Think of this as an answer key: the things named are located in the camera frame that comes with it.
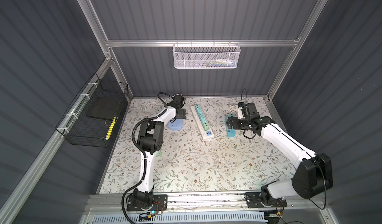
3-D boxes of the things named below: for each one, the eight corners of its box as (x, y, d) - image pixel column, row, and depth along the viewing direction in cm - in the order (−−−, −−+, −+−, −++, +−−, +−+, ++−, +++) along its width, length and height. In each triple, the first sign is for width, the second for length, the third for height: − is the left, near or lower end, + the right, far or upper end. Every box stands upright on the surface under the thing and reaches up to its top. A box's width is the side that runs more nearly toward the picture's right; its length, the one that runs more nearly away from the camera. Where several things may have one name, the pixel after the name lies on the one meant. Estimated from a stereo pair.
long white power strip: (204, 141, 98) (204, 138, 95) (186, 110, 115) (186, 107, 112) (213, 137, 100) (213, 134, 97) (194, 107, 117) (194, 104, 114)
